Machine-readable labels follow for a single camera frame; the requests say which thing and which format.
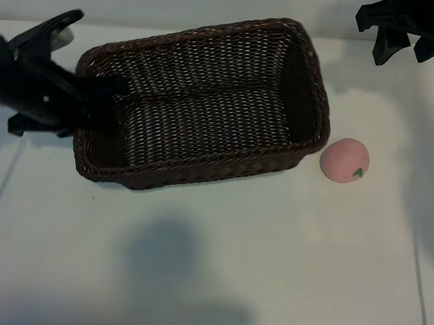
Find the pink peach with green leaf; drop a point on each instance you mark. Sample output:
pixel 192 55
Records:
pixel 343 160

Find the dark brown wicker basket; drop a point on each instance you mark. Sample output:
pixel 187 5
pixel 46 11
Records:
pixel 214 112

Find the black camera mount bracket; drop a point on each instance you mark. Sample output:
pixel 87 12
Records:
pixel 36 36

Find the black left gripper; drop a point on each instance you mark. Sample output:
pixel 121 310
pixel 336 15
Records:
pixel 42 90

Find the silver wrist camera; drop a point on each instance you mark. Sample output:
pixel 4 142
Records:
pixel 65 37

